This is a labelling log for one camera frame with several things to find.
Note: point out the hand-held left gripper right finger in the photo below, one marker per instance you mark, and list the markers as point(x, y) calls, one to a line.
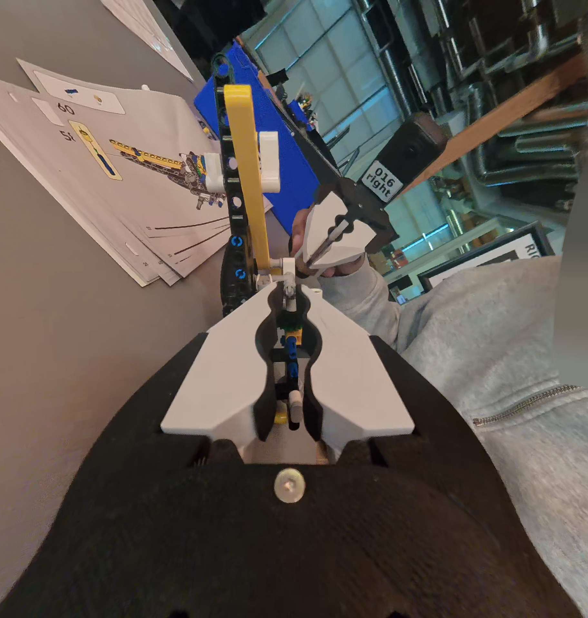
point(361, 386)

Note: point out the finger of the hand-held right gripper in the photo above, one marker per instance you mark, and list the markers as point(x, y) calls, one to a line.
point(351, 246)
point(323, 217)

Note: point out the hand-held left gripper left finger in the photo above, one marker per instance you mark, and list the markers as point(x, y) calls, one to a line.
point(211, 386)

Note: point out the yellow black lego model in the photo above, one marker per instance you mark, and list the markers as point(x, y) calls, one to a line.
point(243, 169)

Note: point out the person's right forearm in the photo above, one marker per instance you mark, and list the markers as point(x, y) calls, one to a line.
point(443, 328)

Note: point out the lego instruction booklet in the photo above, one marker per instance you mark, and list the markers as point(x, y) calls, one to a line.
point(144, 140)

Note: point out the person's right hand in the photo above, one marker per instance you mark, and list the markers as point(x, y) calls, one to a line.
point(301, 231)

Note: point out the blue box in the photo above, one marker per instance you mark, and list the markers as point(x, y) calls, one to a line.
point(294, 164)

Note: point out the pen holder with pens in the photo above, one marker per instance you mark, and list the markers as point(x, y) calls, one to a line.
point(307, 113)

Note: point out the black framed sign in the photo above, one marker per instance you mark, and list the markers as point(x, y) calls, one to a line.
point(487, 258)

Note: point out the person's grey hoodie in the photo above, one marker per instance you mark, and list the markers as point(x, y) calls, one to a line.
point(540, 458)

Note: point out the silver ventilation ducts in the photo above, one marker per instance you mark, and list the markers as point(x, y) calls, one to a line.
point(516, 58)

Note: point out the clear plastic bag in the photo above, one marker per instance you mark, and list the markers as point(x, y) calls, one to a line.
point(144, 34)

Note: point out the wooden rail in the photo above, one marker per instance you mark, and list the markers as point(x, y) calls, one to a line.
point(506, 116)

